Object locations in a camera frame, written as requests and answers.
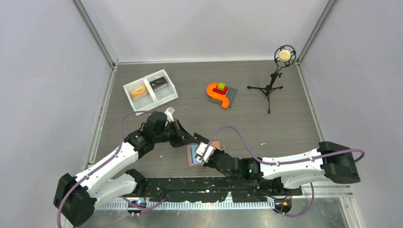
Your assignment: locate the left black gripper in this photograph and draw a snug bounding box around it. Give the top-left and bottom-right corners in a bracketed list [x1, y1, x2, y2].
[154, 119, 197, 148]

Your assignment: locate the pink leather card holder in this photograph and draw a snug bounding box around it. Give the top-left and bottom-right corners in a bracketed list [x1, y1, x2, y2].
[187, 141, 224, 167]

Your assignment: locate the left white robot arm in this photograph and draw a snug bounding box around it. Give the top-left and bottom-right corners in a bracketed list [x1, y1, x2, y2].
[53, 110, 197, 228]

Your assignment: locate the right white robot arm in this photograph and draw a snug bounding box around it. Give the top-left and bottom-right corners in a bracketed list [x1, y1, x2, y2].
[195, 141, 361, 195]

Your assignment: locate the black card box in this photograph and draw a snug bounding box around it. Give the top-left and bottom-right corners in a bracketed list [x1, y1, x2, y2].
[149, 77, 168, 92]

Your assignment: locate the orange card box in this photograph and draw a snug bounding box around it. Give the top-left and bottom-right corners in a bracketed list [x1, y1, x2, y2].
[129, 85, 148, 101]

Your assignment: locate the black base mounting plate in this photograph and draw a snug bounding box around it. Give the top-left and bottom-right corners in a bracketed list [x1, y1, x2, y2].
[132, 177, 302, 203]

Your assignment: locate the orange S-shaped toy track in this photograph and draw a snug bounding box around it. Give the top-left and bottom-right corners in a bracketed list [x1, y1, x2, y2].
[206, 83, 230, 109]

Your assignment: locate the white two-compartment tray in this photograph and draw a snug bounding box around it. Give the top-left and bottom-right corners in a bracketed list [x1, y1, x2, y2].
[123, 69, 179, 111]

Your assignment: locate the red toy brick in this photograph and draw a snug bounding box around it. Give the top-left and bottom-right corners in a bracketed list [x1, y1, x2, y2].
[214, 86, 228, 95]

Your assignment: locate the green toy brick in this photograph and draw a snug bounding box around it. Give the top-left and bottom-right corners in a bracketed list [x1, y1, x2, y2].
[216, 82, 226, 91]

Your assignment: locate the grey toy baseplate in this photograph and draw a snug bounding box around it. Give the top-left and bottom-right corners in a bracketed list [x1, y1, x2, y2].
[209, 87, 238, 108]

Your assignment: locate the black tripod mic stand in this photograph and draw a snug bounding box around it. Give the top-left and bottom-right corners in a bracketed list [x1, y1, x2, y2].
[247, 66, 284, 114]

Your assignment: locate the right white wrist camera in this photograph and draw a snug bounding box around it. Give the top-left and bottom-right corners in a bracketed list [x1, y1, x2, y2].
[195, 142, 216, 163]

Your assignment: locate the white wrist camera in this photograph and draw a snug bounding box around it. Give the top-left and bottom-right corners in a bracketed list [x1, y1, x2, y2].
[195, 142, 216, 163]
[164, 107, 175, 122]

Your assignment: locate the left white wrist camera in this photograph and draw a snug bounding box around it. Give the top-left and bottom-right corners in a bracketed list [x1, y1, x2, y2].
[164, 107, 175, 122]

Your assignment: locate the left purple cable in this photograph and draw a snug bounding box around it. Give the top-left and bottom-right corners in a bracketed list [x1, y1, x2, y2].
[57, 111, 167, 228]

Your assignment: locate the aluminium frame rail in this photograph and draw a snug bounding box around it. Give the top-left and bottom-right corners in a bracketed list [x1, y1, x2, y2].
[95, 173, 352, 210]

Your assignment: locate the microphone with shock mount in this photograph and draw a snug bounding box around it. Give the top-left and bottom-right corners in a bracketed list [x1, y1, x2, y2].
[274, 45, 297, 70]

